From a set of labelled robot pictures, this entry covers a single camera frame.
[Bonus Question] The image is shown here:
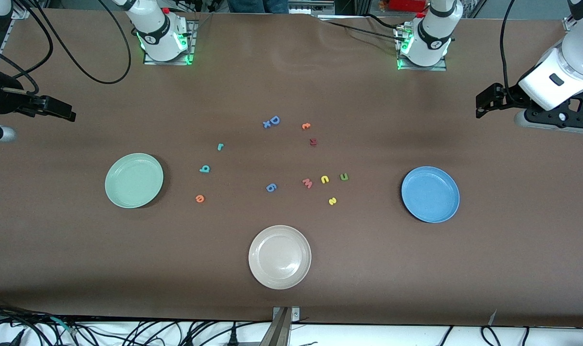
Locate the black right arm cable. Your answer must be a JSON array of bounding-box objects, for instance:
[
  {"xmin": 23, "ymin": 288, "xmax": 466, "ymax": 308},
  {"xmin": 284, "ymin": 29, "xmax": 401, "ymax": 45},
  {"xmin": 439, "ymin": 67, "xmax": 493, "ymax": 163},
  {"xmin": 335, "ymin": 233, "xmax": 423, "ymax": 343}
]
[{"xmin": 0, "ymin": 0, "xmax": 131, "ymax": 95}]

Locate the person in blue jeans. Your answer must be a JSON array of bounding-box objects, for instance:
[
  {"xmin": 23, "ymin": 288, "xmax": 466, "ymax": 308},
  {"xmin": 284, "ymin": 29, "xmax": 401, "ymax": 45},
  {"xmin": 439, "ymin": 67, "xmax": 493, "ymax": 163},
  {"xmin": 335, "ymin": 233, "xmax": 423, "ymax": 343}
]
[{"xmin": 226, "ymin": 0, "xmax": 290, "ymax": 14}]

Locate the beige plate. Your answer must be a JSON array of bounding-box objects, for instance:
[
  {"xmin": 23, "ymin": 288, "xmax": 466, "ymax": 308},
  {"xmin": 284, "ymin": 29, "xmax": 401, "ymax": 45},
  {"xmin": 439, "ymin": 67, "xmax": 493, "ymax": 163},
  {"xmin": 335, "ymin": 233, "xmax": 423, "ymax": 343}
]
[{"xmin": 248, "ymin": 225, "xmax": 312, "ymax": 290}]

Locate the red box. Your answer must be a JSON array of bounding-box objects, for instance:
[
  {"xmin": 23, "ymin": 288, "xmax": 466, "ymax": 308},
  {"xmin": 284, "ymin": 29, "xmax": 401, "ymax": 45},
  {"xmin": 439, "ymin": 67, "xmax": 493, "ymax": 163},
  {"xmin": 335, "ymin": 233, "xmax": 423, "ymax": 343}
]
[{"xmin": 387, "ymin": 0, "xmax": 429, "ymax": 12}]

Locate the blue plate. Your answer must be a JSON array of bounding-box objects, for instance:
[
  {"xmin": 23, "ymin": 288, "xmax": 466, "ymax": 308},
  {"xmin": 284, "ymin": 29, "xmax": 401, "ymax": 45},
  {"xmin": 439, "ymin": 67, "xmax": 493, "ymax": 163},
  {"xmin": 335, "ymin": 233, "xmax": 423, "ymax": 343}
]
[{"xmin": 401, "ymin": 166, "xmax": 460, "ymax": 223}]

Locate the grey metal fixture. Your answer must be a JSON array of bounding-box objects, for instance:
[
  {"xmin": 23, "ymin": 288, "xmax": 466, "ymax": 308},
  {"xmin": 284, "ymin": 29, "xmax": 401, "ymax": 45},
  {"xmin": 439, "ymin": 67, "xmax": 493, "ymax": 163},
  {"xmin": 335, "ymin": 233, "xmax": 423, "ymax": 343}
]
[{"xmin": 289, "ymin": 0, "xmax": 321, "ymax": 16}]

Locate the brown table cover mat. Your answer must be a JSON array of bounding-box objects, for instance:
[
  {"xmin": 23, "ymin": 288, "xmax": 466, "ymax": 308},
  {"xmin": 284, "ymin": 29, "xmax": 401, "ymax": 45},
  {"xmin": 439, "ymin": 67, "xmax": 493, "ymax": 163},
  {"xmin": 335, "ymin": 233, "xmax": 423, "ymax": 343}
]
[{"xmin": 0, "ymin": 9, "xmax": 583, "ymax": 328}]

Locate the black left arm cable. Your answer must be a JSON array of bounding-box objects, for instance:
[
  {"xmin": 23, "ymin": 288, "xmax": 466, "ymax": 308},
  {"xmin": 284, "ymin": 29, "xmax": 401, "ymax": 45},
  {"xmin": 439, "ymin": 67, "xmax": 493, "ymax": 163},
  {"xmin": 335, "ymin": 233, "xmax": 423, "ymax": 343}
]
[{"xmin": 500, "ymin": 0, "xmax": 525, "ymax": 106}]

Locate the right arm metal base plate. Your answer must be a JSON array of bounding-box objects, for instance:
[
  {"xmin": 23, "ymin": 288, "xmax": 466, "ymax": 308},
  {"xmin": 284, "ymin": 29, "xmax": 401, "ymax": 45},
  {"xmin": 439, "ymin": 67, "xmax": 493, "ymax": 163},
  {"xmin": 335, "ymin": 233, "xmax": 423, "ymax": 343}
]
[{"xmin": 143, "ymin": 20, "xmax": 196, "ymax": 66}]

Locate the black cable connector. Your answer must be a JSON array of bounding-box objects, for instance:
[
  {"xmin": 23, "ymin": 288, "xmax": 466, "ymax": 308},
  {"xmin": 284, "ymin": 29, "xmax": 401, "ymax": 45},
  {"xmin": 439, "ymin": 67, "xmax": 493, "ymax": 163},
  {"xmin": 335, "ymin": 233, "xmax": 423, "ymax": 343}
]
[{"xmin": 0, "ymin": 329, "xmax": 26, "ymax": 346}]

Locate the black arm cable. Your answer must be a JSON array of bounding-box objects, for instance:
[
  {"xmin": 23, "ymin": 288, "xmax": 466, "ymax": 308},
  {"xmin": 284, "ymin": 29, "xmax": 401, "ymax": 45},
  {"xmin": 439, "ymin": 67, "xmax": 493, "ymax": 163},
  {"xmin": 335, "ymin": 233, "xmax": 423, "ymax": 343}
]
[
  {"xmin": 0, "ymin": 0, "xmax": 131, "ymax": 95},
  {"xmin": 500, "ymin": 0, "xmax": 525, "ymax": 106}
]

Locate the long black table cable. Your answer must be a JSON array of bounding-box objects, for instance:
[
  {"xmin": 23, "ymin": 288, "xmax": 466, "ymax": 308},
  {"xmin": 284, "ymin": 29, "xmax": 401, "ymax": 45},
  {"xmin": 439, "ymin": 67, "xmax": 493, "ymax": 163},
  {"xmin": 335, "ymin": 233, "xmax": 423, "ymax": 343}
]
[{"xmin": 319, "ymin": 18, "xmax": 407, "ymax": 43}]

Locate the aluminium profile bracket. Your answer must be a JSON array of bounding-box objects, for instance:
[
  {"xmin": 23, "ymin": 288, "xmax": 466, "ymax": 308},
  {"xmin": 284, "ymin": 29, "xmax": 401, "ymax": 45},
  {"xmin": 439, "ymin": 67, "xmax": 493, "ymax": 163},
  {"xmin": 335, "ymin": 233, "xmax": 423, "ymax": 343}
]
[{"xmin": 259, "ymin": 306, "xmax": 300, "ymax": 346}]

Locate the teal cable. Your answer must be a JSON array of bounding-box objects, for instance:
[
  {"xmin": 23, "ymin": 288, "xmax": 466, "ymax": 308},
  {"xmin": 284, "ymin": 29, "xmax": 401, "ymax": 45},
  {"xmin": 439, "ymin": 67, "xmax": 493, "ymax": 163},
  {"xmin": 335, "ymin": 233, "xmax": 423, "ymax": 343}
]
[{"xmin": 50, "ymin": 316, "xmax": 79, "ymax": 336}]

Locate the mint green plate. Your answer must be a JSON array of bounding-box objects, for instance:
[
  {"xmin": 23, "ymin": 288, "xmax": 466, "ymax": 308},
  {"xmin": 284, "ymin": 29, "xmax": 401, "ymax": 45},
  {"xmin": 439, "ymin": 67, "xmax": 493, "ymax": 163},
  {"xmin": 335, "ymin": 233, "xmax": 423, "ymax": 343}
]
[{"xmin": 105, "ymin": 153, "xmax": 164, "ymax": 209}]

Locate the short black table cable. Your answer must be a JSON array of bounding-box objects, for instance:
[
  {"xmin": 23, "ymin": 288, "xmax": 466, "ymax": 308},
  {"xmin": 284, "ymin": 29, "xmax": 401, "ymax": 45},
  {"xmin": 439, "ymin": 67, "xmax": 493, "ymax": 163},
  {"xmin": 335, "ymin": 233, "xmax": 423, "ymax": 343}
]
[{"xmin": 361, "ymin": 13, "xmax": 405, "ymax": 30}]

